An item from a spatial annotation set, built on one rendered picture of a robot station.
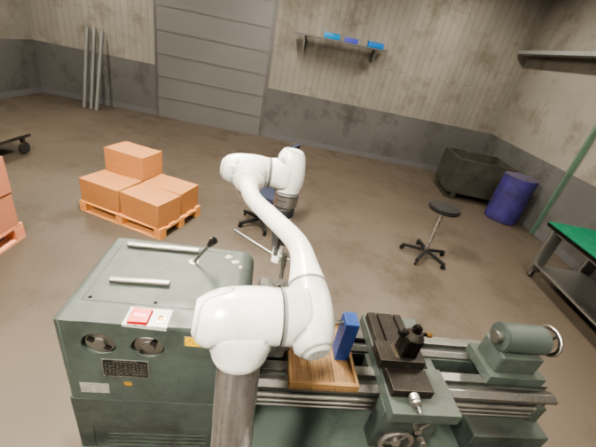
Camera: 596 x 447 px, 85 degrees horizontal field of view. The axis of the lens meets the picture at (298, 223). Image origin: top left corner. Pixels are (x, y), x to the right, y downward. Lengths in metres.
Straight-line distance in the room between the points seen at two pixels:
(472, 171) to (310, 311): 6.41
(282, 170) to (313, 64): 6.77
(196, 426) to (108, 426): 0.33
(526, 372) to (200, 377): 1.50
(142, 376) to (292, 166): 0.89
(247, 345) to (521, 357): 1.47
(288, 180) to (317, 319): 0.55
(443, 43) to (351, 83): 1.98
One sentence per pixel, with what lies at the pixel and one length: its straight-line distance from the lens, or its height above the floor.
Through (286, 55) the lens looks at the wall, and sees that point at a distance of 7.85.
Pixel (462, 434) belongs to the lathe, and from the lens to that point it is 2.05.
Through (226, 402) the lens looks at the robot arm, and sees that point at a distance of 0.84.
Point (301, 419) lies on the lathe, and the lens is 1.83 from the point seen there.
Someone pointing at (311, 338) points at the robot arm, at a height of 1.56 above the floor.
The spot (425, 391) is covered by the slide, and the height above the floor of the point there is 0.97.
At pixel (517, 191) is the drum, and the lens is 6.58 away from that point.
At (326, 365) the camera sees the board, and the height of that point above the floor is 0.89.
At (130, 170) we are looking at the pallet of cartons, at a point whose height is 0.49.
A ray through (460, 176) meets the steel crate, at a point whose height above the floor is 0.46.
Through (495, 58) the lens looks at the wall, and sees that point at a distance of 8.59.
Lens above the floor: 2.10
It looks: 29 degrees down
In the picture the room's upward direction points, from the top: 12 degrees clockwise
